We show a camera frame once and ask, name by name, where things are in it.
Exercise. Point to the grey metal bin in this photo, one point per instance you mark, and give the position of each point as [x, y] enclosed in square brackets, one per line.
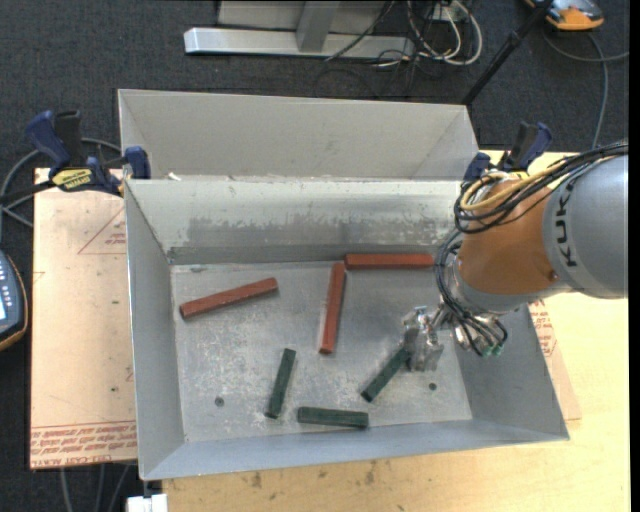
[310, 225]

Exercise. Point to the brown cardboard board red print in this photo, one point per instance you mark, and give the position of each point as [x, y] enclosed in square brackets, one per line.
[80, 300]

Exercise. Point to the red-brown flat block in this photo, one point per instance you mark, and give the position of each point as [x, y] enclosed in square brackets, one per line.
[229, 298]
[389, 261]
[333, 310]

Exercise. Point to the dark green flat block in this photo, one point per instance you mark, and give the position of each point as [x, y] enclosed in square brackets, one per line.
[281, 384]
[384, 376]
[333, 417]

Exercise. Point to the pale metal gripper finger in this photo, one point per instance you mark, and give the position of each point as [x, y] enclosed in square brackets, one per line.
[431, 357]
[411, 347]

